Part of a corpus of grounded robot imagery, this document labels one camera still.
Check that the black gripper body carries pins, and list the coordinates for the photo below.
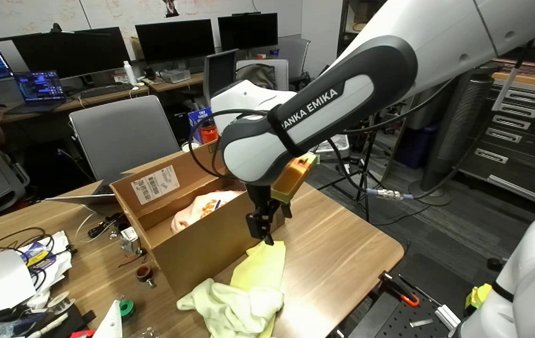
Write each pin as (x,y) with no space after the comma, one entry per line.
(263,200)

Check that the light green towel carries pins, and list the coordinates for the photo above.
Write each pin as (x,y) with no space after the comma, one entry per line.
(254,269)

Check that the peach printed shirt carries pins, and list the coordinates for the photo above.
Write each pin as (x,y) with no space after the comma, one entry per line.
(201,209)

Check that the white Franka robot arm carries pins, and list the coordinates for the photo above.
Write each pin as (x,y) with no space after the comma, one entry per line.
(366,82)

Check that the open cardboard box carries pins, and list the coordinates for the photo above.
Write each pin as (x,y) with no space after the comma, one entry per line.
(197,256)

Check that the blue printed box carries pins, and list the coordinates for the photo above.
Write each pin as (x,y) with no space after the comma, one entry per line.
(192,119)

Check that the red bottle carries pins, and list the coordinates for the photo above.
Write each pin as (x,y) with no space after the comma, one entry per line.
(207,134)

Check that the white plastic tray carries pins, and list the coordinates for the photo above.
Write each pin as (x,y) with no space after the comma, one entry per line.
(338,145)

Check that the black tripod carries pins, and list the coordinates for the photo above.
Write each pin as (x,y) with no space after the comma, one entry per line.
(363,181)

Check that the small brown object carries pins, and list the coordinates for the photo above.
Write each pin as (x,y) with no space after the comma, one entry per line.
(145,273)

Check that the olive grey backpack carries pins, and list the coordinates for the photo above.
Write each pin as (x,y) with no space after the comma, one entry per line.
(259,74)

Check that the dark grey chair back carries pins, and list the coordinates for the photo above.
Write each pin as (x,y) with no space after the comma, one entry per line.
(222,76)

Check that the green tape roll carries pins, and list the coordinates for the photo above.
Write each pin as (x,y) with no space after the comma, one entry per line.
(130,305)

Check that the black hand tool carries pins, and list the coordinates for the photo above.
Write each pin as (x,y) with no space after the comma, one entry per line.
(107,226)

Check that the orange black screwdriver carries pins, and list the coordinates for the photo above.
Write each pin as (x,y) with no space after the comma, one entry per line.
(404,294)

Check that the black perforated board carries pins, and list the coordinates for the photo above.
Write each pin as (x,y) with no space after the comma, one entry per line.
(391,322)

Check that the dark blue bin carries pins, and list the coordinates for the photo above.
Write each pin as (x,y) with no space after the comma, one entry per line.
(417,147)

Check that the white triangular paper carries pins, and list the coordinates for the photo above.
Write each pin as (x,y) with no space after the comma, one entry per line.
(111,322)

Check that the long wooden desk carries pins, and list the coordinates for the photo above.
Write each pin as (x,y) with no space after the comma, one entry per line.
(100,97)

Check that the small white block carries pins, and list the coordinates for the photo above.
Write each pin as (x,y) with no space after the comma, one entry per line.
(447,316)

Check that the yellow green object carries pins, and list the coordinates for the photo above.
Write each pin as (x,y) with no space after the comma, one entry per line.
(479,296)

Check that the wide black computer monitor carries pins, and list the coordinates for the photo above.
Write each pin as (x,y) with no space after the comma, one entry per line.
(72,53)

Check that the open laptop with purple screen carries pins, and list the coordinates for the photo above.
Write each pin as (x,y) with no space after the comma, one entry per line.
(40,87)

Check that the dark drawer cabinet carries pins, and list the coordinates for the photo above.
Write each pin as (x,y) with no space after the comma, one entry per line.
(530,151)

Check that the wrist camera with orange mount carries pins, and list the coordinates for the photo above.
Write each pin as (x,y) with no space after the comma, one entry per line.
(295,175)

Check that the grey pedestal stand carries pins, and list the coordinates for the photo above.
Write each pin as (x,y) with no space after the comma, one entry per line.
(455,125)

